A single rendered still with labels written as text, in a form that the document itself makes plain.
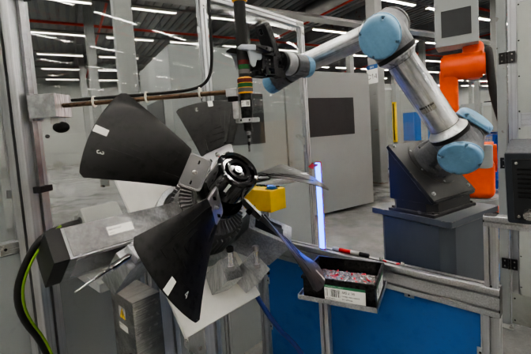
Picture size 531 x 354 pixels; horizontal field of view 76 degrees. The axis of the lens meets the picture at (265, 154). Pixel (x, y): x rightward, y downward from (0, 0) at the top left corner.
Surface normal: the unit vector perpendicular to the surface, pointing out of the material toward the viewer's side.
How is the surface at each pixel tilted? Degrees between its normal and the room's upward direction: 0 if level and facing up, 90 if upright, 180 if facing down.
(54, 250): 50
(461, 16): 90
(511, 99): 90
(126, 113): 72
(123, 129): 78
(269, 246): 125
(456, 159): 120
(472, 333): 90
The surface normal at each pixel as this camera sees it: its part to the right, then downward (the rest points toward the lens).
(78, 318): 0.73, 0.00
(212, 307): 0.52, -0.64
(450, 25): -0.52, 0.10
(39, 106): -0.13, 0.08
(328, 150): 0.50, 0.03
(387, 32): -0.58, 0.38
